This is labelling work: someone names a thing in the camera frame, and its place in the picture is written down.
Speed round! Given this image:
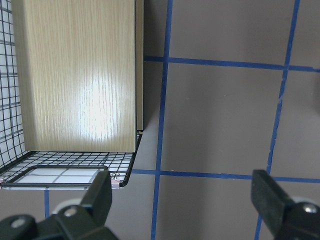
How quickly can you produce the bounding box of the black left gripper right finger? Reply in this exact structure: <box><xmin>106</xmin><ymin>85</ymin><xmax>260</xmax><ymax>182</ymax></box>
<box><xmin>250</xmin><ymin>169</ymin><xmax>320</xmax><ymax>240</ymax></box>

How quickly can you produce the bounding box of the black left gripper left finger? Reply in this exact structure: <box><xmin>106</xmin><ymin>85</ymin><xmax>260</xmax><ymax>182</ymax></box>
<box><xmin>0</xmin><ymin>170</ymin><xmax>112</xmax><ymax>240</ymax></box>

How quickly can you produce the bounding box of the wire basket with wooden shelf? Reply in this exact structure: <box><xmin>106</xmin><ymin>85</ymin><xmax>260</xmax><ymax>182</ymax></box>
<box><xmin>0</xmin><ymin>0</ymin><xmax>144</xmax><ymax>190</ymax></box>

